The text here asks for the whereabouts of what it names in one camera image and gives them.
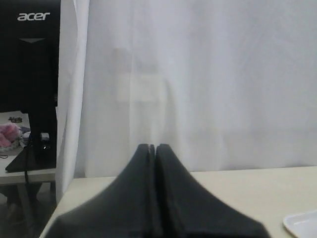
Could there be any black acer monitor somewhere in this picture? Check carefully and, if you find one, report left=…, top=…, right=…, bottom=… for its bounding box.
left=0, top=0, right=61, bottom=173

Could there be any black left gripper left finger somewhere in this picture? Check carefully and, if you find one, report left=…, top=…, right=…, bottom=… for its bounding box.
left=45, top=144, right=155, bottom=238

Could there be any white backdrop curtain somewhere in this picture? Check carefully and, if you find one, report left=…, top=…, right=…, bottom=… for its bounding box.
left=55, top=0, right=317, bottom=199

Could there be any black monitor cable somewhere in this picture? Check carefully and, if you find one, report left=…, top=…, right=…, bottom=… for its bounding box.
left=23, top=133, right=34, bottom=185

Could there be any white rectangular tray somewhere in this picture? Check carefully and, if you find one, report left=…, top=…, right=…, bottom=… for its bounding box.
left=283, top=210, right=317, bottom=238

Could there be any grey side desk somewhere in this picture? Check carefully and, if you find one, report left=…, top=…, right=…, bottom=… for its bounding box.
left=0, top=109, right=57, bottom=238

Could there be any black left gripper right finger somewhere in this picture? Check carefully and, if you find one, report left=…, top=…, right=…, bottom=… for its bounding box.
left=155, top=144, right=270, bottom=238

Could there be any pink plush toy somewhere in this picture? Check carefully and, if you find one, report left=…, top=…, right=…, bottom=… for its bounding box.
left=0, top=123, right=19, bottom=149

